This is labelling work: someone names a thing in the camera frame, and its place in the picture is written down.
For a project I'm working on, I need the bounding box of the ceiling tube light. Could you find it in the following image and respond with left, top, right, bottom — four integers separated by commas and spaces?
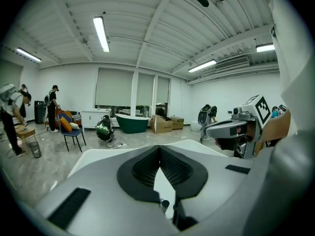
15, 47, 42, 63
92, 16, 111, 53
255, 42, 276, 53
188, 59, 218, 74

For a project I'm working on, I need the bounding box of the small wooden table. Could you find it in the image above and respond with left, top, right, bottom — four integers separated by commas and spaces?
14, 125, 38, 152

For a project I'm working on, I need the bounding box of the small cardboard box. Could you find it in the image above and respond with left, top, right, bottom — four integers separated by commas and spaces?
170, 117, 185, 130

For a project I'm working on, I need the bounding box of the person's right forearm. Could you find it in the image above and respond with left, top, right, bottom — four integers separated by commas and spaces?
261, 109, 292, 143

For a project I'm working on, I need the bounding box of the chrome shower head holder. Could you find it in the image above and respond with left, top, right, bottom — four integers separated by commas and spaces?
159, 198, 171, 215

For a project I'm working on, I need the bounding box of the ceiling air conditioner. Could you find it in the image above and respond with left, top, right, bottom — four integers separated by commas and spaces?
213, 55, 251, 71

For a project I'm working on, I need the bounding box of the wide grey window blind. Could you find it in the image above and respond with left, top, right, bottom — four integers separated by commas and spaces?
94, 67, 134, 107

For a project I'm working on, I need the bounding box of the large cardboard box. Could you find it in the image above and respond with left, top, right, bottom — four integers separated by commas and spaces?
150, 114, 173, 134

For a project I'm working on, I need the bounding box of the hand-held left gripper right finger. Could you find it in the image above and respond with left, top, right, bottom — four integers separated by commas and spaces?
159, 145, 254, 225

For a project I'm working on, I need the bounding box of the narrow grey window blind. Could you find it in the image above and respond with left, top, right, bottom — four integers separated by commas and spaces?
156, 76, 171, 105
135, 73, 156, 107

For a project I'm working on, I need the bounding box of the white cabinet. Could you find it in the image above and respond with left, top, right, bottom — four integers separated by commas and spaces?
81, 109, 112, 132

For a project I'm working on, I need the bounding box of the blue chair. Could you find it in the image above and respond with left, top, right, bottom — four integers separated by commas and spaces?
57, 112, 87, 153

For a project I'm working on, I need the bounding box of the dark green bathtub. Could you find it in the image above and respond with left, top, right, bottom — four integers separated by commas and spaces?
115, 113, 151, 134

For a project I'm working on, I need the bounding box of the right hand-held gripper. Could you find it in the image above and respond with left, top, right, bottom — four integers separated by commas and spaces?
205, 94, 272, 159

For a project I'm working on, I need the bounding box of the black floor cabinet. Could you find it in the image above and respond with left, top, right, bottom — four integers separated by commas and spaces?
34, 100, 45, 125

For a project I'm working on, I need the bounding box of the orange and blue cushion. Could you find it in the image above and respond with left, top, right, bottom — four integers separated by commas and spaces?
59, 116, 73, 133

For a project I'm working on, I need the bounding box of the floor cable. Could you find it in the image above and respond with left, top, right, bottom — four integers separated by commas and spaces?
105, 141, 128, 149

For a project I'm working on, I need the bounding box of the black wire wastebasket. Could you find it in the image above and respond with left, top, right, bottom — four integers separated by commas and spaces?
29, 141, 42, 159

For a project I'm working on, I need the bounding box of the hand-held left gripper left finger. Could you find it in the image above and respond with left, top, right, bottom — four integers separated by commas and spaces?
35, 145, 182, 235

